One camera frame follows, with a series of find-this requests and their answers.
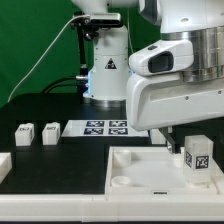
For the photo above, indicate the sheet of fiducial tags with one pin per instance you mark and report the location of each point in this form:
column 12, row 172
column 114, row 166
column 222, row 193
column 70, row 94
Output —
column 104, row 128

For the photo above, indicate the white square tabletop part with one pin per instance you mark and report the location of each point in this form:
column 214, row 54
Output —
column 153, row 170

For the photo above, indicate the white obstacle fence wall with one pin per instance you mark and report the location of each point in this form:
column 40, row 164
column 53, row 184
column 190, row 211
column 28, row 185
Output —
column 112, row 208

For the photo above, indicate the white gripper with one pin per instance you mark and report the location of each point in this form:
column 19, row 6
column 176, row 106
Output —
column 165, row 100

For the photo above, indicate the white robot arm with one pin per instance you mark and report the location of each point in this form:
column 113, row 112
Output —
column 191, row 44

